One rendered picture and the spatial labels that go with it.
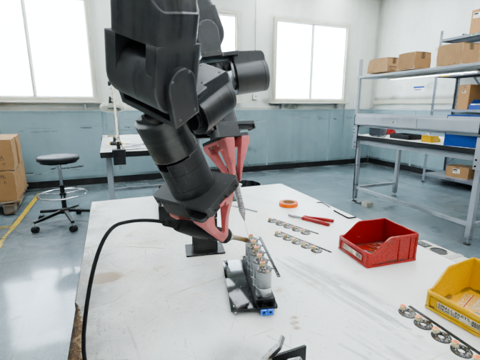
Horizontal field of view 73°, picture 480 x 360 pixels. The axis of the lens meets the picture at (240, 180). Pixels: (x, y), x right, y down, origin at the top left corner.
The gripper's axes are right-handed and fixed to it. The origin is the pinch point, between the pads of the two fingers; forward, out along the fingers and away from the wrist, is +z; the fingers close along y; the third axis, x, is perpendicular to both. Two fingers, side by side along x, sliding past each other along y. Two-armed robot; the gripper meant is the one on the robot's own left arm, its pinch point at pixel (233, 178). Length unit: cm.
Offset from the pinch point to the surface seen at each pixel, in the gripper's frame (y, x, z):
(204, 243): 1.4, 16.3, 11.6
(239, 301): -5.8, -1.6, 19.1
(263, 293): -3.3, -4.5, 18.6
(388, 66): 287, 84, -82
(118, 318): -20.9, 8.3, 16.7
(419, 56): 278, 54, -77
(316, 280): 10.0, -4.2, 21.2
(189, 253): -1.6, 18.0, 12.8
